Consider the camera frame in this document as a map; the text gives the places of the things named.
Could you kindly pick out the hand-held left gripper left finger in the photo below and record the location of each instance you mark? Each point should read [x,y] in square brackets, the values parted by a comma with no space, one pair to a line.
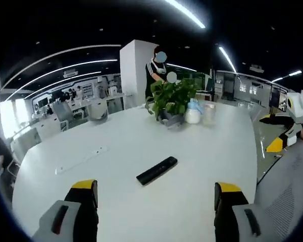
[86,214]

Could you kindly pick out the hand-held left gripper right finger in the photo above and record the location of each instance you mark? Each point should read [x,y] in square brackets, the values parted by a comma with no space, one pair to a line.
[224,216]

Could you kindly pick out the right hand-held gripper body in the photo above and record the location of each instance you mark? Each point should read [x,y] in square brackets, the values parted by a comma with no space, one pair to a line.
[296,103]

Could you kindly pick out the black remote control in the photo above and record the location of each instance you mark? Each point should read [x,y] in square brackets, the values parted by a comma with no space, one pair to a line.
[157,170]

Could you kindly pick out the grey mesh chair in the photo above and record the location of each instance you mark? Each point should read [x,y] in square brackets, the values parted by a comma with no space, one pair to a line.
[288,189]

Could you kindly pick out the white table outlet panel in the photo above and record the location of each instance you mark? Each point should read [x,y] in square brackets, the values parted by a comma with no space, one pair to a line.
[97,151]

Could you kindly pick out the clear plastic cup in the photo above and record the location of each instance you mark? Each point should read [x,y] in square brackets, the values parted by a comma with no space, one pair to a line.
[209,114]

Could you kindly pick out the white spray bottle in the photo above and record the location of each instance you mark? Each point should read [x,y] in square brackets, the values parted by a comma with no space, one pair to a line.
[192,117]

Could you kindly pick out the long ceiling light strip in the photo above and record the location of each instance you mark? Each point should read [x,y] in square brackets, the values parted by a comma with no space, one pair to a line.
[198,22]
[223,53]

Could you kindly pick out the white office desk row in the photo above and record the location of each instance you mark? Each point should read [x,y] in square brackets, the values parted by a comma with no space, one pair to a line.
[46,128]

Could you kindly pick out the grey plant pot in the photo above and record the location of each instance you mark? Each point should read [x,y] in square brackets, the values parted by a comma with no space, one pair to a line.
[175,121]

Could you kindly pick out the grey round-backed chair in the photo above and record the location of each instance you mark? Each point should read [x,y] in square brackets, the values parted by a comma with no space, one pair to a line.
[97,113]

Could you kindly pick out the pale blue office chair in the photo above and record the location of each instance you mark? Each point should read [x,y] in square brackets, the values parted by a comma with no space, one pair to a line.
[61,112]

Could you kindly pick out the green leafy plant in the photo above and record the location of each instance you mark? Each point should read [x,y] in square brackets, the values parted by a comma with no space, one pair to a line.
[171,98]

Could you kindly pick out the ceiling air conditioner vent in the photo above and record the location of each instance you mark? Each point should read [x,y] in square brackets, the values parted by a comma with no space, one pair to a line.
[70,73]

